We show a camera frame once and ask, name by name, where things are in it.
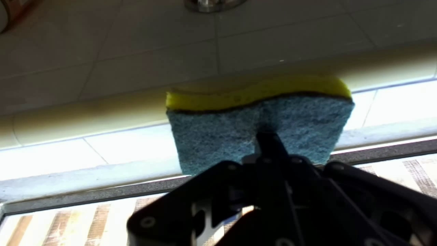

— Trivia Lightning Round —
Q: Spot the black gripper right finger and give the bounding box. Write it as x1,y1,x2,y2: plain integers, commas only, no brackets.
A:
257,132,437,246

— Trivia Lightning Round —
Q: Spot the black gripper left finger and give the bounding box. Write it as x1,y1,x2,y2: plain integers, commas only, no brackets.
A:
127,162,257,246

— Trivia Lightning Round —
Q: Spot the yellow and blue sponge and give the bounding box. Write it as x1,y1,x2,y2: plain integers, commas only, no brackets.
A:
165,76,354,175

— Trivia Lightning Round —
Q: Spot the chrome wall faucet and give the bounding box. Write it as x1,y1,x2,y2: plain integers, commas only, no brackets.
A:
183,0,247,14

